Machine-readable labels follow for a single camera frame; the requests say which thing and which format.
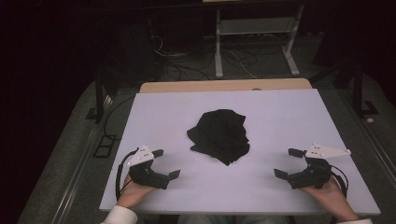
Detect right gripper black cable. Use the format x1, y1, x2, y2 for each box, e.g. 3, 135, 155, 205
329, 163, 349, 200

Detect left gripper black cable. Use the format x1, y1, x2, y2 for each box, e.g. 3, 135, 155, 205
115, 148, 139, 201

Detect metal floor rail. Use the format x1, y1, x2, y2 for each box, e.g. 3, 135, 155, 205
339, 88, 396, 185
50, 94, 114, 224

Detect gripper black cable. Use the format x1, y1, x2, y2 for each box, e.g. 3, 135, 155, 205
115, 148, 139, 201
329, 163, 349, 200

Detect white board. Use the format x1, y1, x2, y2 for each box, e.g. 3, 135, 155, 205
99, 88, 381, 217

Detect white floor cable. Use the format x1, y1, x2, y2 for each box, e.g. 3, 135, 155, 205
222, 48, 259, 79

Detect black metal stand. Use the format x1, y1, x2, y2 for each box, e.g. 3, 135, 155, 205
311, 57, 380, 119
85, 69, 115, 124

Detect black floor cable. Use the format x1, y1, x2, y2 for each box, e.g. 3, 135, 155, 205
103, 94, 135, 140

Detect person's left hand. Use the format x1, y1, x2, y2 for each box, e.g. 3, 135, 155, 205
116, 175, 157, 210

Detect black pants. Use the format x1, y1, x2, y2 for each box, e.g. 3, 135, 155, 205
186, 108, 251, 167

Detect tangle of black floor cables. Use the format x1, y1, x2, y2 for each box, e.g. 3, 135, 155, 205
150, 34, 217, 82

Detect black floor frame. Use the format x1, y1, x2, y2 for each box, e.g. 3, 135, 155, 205
92, 133, 119, 159

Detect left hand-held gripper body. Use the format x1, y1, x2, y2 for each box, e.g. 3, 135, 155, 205
126, 144, 171, 190

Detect wooden table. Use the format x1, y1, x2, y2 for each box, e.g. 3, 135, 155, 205
138, 77, 313, 94

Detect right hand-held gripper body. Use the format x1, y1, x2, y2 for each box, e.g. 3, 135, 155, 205
288, 143, 352, 190

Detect white metal stand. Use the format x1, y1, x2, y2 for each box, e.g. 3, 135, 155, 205
214, 4, 305, 78

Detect person's right hand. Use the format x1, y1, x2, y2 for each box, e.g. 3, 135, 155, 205
300, 177, 352, 215

